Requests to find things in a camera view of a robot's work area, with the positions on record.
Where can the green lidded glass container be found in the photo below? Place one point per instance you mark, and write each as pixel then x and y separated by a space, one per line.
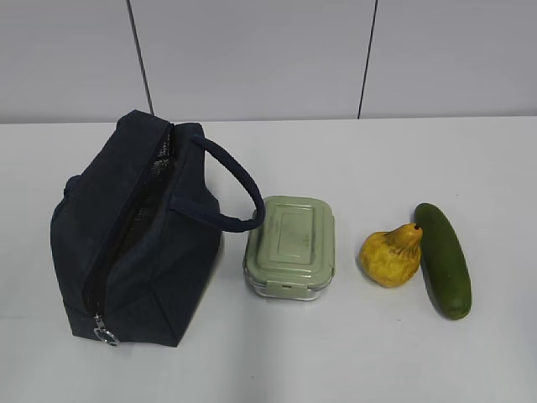
pixel 292 255

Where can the yellow pear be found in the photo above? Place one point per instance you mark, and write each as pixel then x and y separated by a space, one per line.
pixel 392 258

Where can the green cucumber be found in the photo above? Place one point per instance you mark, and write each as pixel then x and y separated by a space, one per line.
pixel 445 263

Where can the navy blue lunch bag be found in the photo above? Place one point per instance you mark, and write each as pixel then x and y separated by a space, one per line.
pixel 137 232

